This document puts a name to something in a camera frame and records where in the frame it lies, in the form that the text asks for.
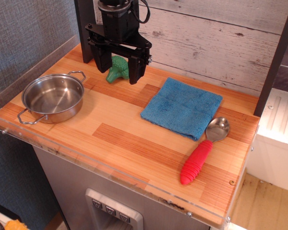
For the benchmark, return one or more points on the dark left support post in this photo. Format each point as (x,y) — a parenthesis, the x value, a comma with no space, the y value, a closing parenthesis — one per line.
(85,14)

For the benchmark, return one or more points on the green toy broccoli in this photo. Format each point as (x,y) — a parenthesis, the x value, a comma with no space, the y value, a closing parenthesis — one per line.
(119,69)

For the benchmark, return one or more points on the yellow object at corner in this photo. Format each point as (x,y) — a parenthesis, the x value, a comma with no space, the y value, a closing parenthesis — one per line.
(15,225)

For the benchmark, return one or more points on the red-handled metal spoon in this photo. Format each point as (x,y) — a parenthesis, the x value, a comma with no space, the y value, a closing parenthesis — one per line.
(217,130)

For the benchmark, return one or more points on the silver steel pot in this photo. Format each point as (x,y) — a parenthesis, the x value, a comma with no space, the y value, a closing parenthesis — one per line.
(53,98)

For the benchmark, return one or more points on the blue cloth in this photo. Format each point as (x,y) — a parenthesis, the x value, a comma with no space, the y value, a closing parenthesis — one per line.
(182,109)

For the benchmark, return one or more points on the silver dispenser panel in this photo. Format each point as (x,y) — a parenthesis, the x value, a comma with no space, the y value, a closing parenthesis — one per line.
(109,214)

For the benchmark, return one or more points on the dark right support post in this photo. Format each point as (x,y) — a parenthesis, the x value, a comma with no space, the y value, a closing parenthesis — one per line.
(271,76)

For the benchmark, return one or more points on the grey toy fridge cabinet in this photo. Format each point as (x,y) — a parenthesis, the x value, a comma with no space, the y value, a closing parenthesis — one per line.
(69,183)

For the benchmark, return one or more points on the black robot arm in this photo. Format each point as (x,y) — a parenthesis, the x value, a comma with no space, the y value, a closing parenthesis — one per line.
(115,4)

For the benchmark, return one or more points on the clear acrylic edge guard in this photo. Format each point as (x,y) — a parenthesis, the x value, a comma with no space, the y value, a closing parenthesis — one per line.
(181,205)

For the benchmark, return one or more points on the dark support post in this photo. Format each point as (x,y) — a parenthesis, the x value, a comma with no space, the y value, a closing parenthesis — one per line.
(271,76)
(85,14)

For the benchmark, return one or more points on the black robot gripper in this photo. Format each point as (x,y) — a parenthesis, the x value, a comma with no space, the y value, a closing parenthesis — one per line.
(119,34)

